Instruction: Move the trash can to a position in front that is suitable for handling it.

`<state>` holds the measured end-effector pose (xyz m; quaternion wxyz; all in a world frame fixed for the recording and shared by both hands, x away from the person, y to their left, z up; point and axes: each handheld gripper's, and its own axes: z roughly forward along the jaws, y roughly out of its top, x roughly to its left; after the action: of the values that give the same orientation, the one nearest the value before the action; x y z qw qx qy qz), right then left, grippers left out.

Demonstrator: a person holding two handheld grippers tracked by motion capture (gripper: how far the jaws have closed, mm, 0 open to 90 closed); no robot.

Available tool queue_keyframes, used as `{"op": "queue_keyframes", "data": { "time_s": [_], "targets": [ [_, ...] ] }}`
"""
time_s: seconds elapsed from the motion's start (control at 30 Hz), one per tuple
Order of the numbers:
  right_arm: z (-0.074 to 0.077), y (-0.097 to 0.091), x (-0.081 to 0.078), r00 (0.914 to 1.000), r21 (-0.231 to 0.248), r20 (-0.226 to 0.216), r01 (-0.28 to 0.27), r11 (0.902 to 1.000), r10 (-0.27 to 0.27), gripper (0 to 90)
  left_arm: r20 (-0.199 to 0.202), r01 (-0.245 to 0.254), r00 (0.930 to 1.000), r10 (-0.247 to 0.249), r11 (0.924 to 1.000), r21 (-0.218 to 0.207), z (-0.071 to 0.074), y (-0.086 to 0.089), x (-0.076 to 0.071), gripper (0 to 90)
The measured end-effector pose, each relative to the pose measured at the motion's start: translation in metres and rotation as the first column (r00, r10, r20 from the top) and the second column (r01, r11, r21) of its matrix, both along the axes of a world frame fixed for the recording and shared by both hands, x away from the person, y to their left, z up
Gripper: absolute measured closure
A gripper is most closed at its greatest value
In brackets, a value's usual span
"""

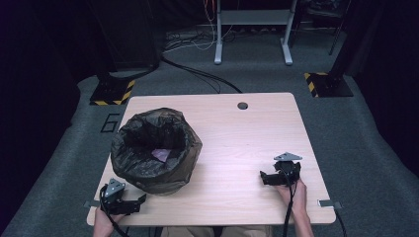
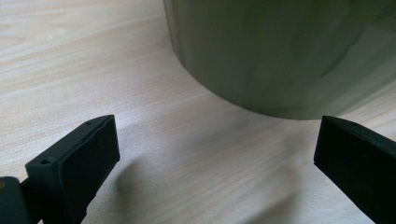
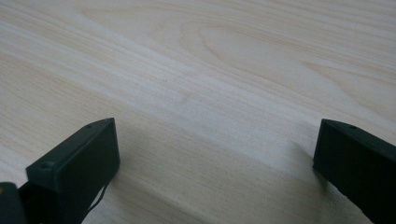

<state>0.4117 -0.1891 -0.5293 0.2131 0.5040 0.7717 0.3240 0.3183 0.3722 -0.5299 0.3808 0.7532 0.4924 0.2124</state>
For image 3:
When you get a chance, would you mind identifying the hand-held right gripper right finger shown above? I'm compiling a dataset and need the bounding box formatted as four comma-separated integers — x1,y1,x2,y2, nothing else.
312,118,396,224

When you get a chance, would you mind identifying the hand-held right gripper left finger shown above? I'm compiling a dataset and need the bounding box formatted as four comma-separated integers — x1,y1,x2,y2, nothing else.
18,117,121,224

